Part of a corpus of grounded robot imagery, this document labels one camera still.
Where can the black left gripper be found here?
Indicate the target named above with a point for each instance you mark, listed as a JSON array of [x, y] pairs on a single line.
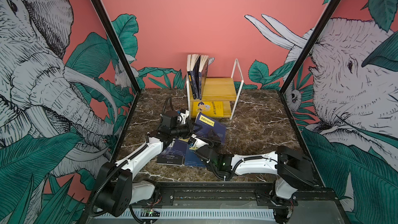
[[189, 130]]

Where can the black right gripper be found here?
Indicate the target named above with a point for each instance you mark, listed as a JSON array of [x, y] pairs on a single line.
[[216, 140]]

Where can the blue book with yellow label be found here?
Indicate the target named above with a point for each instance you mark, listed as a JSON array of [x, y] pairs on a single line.
[[192, 160]]

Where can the purple book with old man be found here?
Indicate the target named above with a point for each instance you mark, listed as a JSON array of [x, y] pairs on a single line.
[[195, 74]]

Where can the navy book with yellow label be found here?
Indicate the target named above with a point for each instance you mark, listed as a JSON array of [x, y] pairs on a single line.
[[179, 147]]

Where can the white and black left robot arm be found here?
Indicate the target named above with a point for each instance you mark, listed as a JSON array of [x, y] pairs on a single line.
[[115, 190]]

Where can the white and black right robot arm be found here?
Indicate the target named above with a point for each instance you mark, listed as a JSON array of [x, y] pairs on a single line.
[[294, 169]]

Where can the yellow cartoon cover book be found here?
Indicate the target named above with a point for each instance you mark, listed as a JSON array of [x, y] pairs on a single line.
[[208, 108]]

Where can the dark purple book white strip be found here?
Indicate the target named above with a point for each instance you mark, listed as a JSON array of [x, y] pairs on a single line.
[[168, 158]]

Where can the dark brown standing book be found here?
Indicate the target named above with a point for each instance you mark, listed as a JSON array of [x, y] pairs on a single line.
[[191, 62]]

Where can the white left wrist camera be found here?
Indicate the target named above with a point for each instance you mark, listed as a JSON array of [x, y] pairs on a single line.
[[183, 115]]

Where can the white frame wooden bookshelf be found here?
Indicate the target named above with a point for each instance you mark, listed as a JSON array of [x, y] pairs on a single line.
[[220, 89]]

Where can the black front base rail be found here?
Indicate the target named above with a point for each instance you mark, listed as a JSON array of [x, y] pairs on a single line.
[[319, 206]]

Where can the white slotted cable duct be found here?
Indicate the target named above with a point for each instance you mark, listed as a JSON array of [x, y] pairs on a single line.
[[204, 213]]

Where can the black left frame post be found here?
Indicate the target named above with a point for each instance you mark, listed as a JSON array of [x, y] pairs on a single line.
[[110, 31]]

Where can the black frame post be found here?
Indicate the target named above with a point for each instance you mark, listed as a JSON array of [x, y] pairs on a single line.
[[322, 22], [110, 31]]

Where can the black right frame post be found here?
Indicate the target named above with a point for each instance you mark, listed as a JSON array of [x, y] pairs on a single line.
[[322, 22]]

